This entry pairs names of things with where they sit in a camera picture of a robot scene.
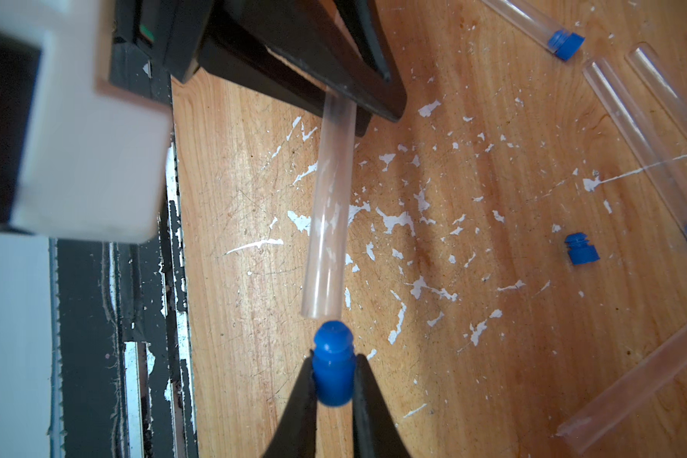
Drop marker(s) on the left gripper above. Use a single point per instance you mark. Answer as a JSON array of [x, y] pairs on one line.
[[288, 50]]

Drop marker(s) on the clear test tube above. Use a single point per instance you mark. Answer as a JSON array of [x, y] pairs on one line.
[[663, 169], [628, 393], [323, 288], [527, 18], [662, 81]]

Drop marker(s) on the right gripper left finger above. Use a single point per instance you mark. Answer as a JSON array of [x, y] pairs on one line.
[[295, 435]]

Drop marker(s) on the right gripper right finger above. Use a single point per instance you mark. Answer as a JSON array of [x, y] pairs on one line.
[[374, 431]]

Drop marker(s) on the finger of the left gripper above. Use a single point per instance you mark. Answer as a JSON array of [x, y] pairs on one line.
[[372, 57]]

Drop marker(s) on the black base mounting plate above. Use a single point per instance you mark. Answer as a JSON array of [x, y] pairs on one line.
[[122, 374]]

